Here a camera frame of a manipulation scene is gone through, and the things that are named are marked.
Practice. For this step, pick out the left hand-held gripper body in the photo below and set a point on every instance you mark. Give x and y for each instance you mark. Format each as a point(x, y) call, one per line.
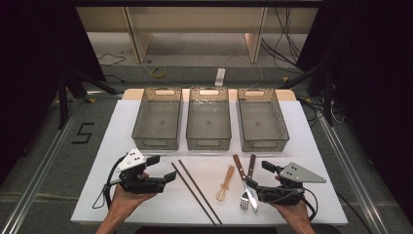
point(131, 160)

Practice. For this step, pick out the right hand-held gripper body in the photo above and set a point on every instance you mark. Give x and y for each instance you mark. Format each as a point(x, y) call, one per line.
point(300, 175)

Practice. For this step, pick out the grey transparent plastic bin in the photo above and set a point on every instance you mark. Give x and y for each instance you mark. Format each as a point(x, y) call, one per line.
point(261, 122)
point(208, 120)
point(159, 120)

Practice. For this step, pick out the person's right hand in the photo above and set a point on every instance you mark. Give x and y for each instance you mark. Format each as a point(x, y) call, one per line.
point(293, 213)

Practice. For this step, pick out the person's left hand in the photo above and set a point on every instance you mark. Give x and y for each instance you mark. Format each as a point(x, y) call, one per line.
point(125, 200)

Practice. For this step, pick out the white table mat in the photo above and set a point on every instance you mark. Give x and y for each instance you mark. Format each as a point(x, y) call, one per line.
point(113, 146)

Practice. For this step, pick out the black metal stand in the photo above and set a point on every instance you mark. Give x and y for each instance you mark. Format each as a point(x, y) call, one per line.
point(328, 97)
point(63, 97)

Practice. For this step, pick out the yellow tape roll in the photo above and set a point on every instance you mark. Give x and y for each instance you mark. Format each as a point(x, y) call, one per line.
point(158, 72)

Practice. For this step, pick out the white power strip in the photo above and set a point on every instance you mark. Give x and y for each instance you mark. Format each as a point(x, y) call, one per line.
point(219, 77)

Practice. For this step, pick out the black curtain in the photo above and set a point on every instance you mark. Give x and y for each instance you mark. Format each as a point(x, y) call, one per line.
point(32, 65)
point(373, 81)

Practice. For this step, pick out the light wooden shelf unit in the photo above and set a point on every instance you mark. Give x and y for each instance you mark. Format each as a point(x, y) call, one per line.
point(195, 22)

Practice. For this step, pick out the metal floor rail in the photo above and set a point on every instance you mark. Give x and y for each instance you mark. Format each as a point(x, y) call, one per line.
point(350, 182)
point(35, 182)

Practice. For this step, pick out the short metal rail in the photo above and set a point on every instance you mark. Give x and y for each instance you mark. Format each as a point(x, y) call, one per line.
point(104, 94)

